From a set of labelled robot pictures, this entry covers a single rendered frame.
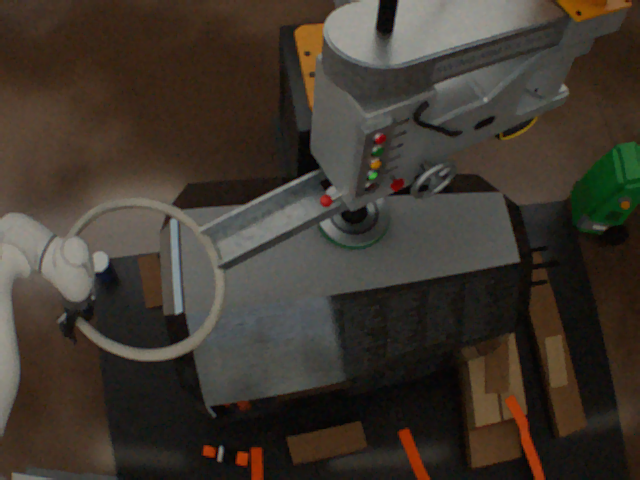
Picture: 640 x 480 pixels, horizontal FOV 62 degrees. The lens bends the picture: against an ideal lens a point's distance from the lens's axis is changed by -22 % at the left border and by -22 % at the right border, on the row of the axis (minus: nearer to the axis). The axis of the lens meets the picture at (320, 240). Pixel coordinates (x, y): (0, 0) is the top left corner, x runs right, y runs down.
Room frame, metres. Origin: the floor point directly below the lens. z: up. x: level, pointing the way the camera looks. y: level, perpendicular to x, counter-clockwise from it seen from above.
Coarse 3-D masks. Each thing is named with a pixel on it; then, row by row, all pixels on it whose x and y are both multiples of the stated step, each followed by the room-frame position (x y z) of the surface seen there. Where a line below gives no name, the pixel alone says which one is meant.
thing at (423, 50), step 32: (416, 0) 1.09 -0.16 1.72; (448, 0) 1.11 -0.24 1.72; (480, 0) 1.14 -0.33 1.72; (512, 0) 1.17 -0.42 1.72; (544, 0) 1.21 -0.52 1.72; (352, 32) 0.94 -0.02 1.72; (416, 32) 0.97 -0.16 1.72; (448, 32) 0.99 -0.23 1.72; (480, 32) 1.01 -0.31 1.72; (512, 32) 1.05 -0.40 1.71; (544, 32) 1.12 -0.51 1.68; (576, 32) 1.18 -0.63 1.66; (608, 32) 1.29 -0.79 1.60; (352, 64) 0.85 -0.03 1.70; (384, 64) 0.85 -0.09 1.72; (416, 64) 0.88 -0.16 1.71; (448, 64) 0.93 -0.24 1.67; (480, 64) 0.99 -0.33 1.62; (384, 96) 0.85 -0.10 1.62
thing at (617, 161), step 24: (624, 144) 1.74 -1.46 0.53; (600, 168) 1.66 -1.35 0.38; (624, 168) 1.58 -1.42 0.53; (576, 192) 1.67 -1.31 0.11; (600, 192) 1.54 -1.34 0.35; (624, 192) 1.48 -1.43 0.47; (576, 216) 1.54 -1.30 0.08; (600, 216) 1.48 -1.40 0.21; (624, 216) 1.48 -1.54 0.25; (624, 240) 1.44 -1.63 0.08
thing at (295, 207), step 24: (288, 192) 0.90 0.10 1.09; (312, 192) 0.91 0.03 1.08; (240, 216) 0.82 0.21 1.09; (264, 216) 0.83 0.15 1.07; (288, 216) 0.84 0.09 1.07; (312, 216) 0.82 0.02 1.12; (216, 240) 0.75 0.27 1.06; (240, 240) 0.76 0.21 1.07; (264, 240) 0.74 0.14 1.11; (216, 264) 0.66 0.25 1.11
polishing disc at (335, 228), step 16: (336, 192) 1.03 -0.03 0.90; (368, 208) 0.98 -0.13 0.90; (384, 208) 0.99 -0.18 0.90; (320, 224) 0.91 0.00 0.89; (336, 224) 0.92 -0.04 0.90; (368, 224) 0.93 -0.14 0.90; (384, 224) 0.93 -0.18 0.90; (336, 240) 0.87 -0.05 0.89; (352, 240) 0.87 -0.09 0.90; (368, 240) 0.88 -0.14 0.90
